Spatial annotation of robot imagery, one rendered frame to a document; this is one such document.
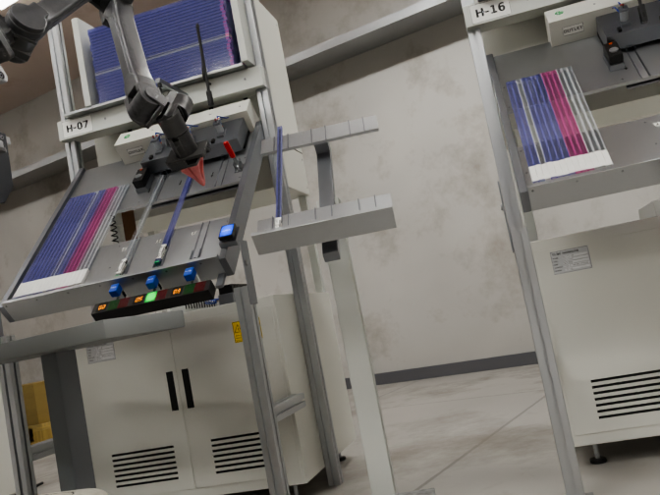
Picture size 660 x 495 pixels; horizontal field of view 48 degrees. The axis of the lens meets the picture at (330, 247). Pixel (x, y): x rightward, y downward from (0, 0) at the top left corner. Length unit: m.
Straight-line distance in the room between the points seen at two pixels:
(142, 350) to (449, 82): 3.31
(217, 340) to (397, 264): 3.03
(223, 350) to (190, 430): 0.27
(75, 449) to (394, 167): 3.75
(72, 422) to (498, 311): 3.51
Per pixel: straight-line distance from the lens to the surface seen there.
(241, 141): 2.36
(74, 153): 2.79
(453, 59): 5.14
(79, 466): 1.86
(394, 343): 5.22
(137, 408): 2.41
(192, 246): 2.04
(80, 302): 2.14
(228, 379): 2.27
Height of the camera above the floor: 0.51
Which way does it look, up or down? 6 degrees up
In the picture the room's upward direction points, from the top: 11 degrees counter-clockwise
